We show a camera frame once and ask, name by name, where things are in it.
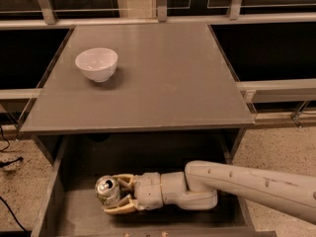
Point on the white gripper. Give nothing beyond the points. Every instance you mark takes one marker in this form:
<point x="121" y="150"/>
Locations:
<point x="148" y="191"/>

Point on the crushed 7up soda can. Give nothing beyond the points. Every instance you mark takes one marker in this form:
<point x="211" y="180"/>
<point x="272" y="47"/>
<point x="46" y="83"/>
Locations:
<point x="107" y="190"/>

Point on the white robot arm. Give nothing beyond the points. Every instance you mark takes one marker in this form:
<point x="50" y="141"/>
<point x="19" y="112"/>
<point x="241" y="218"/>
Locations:
<point x="196" y="188"/>

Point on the open grey top drawer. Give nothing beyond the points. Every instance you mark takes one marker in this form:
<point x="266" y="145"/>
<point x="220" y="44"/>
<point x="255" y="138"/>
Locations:
<point x="71" y="209"/>

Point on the grey cabinet with top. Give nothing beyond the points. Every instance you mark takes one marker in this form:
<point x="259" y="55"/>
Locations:
<point x="172" y="92"/>

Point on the white ceramic bowl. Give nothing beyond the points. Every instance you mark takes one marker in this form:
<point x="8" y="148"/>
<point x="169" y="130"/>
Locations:
<point x="97" y="64"/>

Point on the metal railing frame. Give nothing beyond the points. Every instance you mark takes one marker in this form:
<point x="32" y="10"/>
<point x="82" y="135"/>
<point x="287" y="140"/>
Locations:
<point x="47" y="26"/>

